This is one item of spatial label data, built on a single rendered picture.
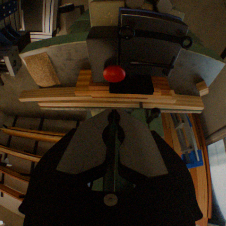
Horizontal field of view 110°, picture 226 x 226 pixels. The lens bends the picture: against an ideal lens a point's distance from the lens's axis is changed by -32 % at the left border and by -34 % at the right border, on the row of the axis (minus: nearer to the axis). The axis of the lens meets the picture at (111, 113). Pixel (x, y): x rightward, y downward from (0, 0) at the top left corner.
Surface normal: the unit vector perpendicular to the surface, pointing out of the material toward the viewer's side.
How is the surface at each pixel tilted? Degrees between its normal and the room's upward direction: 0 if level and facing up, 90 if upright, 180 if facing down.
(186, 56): 0
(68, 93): 90
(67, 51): 0
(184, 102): 90
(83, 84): 90
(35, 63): 27
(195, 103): 90
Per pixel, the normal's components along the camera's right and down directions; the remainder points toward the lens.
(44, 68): 0.50, 0.70
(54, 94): -0.01, -0.48
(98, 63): -0.04, 0.88
